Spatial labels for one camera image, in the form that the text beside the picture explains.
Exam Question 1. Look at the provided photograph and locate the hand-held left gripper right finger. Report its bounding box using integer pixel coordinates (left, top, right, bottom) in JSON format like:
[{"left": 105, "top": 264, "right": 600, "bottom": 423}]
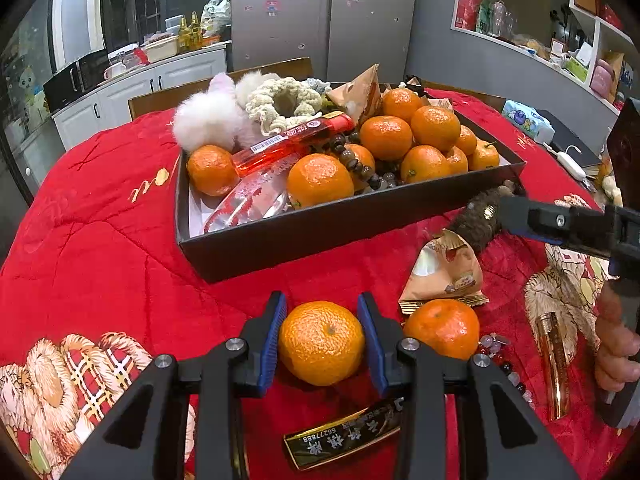
[{"left": 356, "top": 292, "right": 581, "bottom": 480}]

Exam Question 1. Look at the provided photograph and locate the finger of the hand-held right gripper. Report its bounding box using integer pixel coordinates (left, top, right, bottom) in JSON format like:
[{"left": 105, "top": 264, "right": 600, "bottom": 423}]
[{"left": 500, "top": 196, "right": 619, "bottom": 262}]

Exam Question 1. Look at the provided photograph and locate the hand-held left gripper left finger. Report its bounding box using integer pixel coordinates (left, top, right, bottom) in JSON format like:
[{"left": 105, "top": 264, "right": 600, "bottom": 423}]
[{"left": 60, "top": 291, "right": 288, "bottom": 480}]

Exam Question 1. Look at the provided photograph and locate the single mandarin orange fruit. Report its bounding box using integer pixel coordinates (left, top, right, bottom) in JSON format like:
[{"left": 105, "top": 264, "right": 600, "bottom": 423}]
[
  {"left": 403, "top": 299, "right": 481, "bottom": 361},
  {"left": 278, "top": 300, "right": 366, "bottom": 387}
]

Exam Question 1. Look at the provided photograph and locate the brown fuzzy scrunchie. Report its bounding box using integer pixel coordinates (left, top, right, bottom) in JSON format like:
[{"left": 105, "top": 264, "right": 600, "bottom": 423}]
[{"left": 447, "top": 180, "right": 516, "bottom": 253}]

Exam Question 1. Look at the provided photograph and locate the black gold snack bar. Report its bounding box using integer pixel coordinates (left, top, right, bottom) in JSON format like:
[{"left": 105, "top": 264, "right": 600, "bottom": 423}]
[{"left": 283, "top": 397, "right": 403, "bottom": 472}]

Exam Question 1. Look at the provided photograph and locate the black cardboard tray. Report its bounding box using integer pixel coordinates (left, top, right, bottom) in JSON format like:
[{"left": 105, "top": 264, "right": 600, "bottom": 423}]
[{"left": 175, "top": 82, "right": 528, "bottom": 285}]

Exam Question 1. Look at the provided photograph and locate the pile of mandarins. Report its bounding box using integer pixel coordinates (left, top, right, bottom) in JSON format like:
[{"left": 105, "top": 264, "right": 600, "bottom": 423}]
[{"left": 186, "top": 87, "right": 501, "bottom": 209}]

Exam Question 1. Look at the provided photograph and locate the person's right hand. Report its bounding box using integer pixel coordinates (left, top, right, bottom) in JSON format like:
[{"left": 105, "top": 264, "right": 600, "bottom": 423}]
[{"left": 594, "top": 281, "right": 640, "bottom": 394}]

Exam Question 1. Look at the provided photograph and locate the black notebook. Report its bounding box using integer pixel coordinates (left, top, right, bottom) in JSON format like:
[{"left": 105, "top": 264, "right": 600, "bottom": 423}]
[{"left": 542, "top": 119, "right": 608, "bottom": 168}]

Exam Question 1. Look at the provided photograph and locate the blue tissue pack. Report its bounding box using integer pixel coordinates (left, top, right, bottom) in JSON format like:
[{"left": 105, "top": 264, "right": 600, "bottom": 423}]
[{"left": 501, "top": 100, "right": 556, "bottom": 145}]

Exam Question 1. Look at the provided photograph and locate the pink box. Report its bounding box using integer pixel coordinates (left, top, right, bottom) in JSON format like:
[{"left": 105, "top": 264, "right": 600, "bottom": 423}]
[{"left": 590, "top": 57, "right": 618, "bottom": 101}]

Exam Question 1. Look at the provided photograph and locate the clear red print packet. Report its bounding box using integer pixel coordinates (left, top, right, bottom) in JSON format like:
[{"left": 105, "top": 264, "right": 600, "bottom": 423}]
[{"left": 202, "top": 167, "right": 291, "bottom": 235}]

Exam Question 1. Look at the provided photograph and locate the gold cosmetic tube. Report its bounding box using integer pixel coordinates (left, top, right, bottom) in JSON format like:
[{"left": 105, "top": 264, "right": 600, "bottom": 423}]
[{"left": 536, "top": 311, "right": 572, "bottom": 422}]

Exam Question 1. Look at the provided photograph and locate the transparent red plastic tube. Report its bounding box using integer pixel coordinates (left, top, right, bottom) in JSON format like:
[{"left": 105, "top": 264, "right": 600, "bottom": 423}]
[{"left": 231, "top": 112, "right": 357, "bottom": 178}]

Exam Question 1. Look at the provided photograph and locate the red embroidered blanket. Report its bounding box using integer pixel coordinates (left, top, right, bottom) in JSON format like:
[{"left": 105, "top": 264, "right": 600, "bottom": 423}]
[{"left": 0, "top": 72, "right": 640, "bottom": 480}]

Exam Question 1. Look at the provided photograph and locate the cream knitted scrunchie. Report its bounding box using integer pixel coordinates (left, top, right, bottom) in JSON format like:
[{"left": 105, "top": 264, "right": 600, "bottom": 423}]
[{"left": 245, "top": 77, "right": 326, "bottom": 136}]

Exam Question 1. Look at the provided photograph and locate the red gift box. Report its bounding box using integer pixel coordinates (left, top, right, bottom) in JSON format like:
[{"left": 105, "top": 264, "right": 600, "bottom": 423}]
[{"left": 452, "top": 0, "right": 488, "bottom": 31}]

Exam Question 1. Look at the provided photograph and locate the fluffy white pink pompom scrunchie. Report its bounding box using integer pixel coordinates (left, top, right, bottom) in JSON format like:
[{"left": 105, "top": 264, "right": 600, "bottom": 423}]
[{"left": 172, "top": 71, "right": 281, "bottom": 153}]

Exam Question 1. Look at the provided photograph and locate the white kitchen cabinet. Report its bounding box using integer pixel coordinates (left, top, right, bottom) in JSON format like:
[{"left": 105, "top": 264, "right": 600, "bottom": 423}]
[{"left": 51, "top": 42, "right": 228, "bottom": 151}]

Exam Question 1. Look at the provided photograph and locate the silver double door fridge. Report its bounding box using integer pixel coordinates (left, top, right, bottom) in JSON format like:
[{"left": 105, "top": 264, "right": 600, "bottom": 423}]
[{"left": 231, "top": 0, "right": 420, "bottom": 86}]

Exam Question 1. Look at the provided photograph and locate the cream plastic container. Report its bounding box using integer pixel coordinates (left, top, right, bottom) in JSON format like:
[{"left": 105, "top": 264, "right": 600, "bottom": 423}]
[{"left": 142, "top": 40, "right": 180, "bottom": 64}]

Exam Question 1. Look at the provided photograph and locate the black microwave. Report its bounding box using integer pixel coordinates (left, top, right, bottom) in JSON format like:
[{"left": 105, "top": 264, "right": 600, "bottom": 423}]
[{"left": 43, "top": 49, "right": 111, "bottom": 113}]

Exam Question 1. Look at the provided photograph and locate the white plastic bag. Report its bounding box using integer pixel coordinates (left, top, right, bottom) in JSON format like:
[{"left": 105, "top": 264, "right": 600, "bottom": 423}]
[{"left": 200, "top": 0, "right": 233, "bottom": 43}]

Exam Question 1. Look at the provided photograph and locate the dark kitchen window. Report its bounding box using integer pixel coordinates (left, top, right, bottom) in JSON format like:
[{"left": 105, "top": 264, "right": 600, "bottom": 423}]
[{"left": 97, "top": 0, "right": 168, "bottom": 53}]

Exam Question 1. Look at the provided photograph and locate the glass sliding door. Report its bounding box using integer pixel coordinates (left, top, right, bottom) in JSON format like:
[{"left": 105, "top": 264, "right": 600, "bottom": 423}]
[{"left": 0, "top": 0, "right": 63, "bottom": 111}]

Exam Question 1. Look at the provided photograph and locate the white cable with switch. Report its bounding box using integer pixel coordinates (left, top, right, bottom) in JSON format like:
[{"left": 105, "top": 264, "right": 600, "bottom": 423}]
[{"left": 542, "top": 141, "right": 593, "bottom": 181}]

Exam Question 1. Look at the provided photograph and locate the glass bead bracelet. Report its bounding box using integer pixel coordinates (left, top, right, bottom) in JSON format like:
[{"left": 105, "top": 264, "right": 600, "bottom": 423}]
[{"left": 475, "top": 332, "right": 536, "bottom": 411}]

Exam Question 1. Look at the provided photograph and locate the brown bead bracelet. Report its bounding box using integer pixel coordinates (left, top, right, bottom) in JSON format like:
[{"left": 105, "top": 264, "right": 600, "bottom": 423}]
[{"left": 320, "top": 130, "right": 406, "bottom": 196}]

